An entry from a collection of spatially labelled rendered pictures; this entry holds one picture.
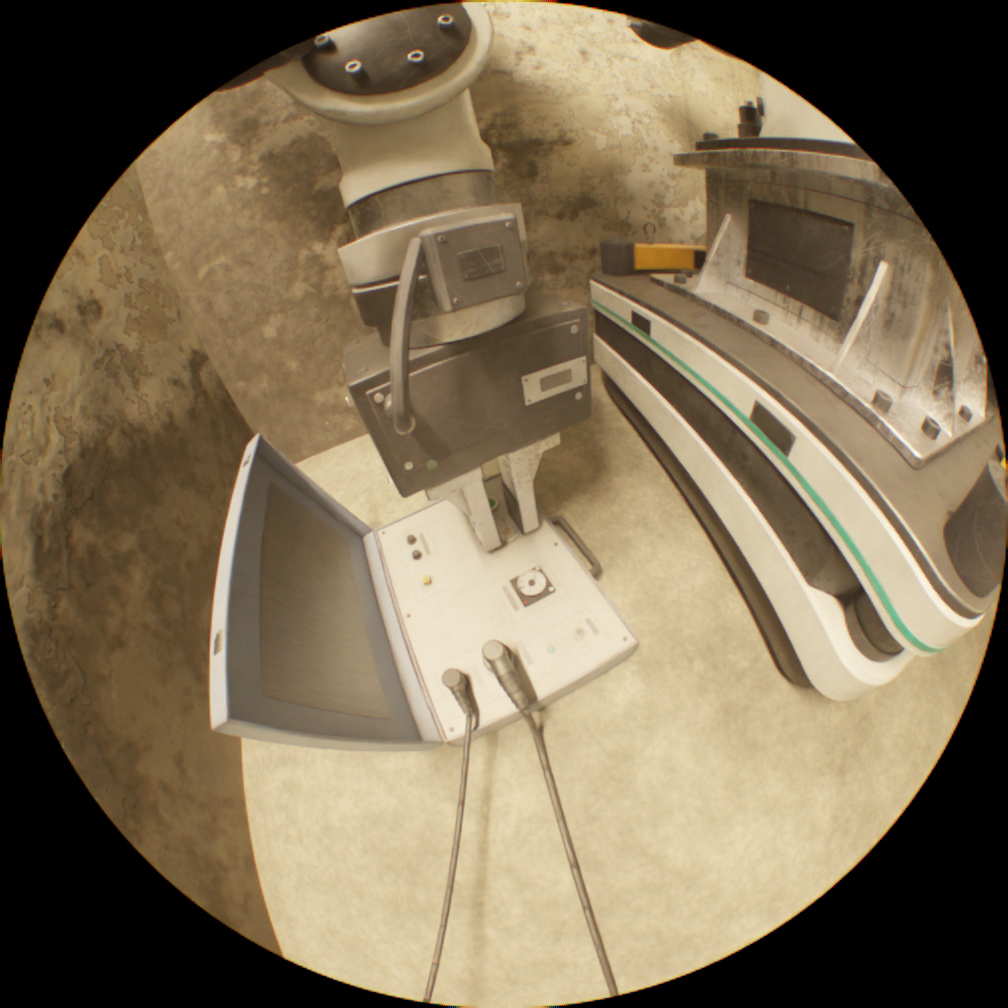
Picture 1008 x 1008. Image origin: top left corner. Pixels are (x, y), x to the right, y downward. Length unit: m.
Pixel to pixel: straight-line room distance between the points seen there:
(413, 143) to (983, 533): 0.49
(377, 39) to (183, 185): 0.82
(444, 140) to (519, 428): 0.26
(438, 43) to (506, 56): 0.79
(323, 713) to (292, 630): 0.09
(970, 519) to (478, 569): 0.58
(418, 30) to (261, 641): 0.47
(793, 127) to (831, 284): 0.24
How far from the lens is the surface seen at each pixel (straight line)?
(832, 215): 0.56
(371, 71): 0.27
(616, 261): 0.82
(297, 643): 0.37
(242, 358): 1.01
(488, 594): 0.49
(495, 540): 0.50
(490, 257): 0.24
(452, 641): 0.48
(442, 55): 0.27
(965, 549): 0.36
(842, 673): 0.44
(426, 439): 0.31
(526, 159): 0.97
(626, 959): 0.58
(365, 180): 0.29
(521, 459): 0.42
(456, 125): 0.31
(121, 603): 0.62
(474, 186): 0.29
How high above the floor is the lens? 0.49
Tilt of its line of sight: 47 degrees down
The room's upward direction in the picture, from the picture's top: 14 degrees counter-clockwise
